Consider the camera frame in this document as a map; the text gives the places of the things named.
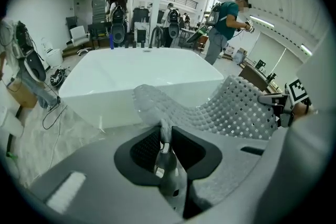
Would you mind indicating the blue bottle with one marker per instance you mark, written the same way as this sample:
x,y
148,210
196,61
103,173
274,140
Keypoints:
x,y
112,42

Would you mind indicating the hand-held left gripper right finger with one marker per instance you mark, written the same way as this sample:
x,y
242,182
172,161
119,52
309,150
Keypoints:
x,y
199,157

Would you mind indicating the black arched bathtub faucet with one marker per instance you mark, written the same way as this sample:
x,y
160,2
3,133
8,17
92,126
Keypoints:
x,y
152,36

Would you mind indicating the white freestanding bathtub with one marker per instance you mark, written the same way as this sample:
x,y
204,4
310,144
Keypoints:
x,y
131,70

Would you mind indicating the white office chair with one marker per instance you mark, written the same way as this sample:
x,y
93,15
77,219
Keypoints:
x,y
78,34

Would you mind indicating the fluorescent ceiling light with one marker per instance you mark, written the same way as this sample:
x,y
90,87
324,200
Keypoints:
x,y
306,49
262,21

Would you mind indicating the grey metal cabinet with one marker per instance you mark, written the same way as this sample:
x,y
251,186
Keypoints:
x,y
99,8

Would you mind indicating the person's right hand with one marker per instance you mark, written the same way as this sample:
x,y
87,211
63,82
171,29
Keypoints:
x,y
300,111

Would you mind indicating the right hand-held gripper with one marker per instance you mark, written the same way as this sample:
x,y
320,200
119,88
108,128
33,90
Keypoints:
x,y
298,91

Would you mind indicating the grey bubble bath mat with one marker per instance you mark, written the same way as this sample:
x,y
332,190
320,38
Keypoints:
x,y
223,112

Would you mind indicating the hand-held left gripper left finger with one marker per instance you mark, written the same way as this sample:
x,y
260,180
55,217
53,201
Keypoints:
x,y
141,154

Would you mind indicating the open brown cardboard box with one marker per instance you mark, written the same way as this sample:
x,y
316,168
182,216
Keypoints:
x,y
23,98

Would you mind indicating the brown table with metal legs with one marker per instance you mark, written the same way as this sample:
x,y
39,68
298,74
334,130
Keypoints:
x,y
252,77

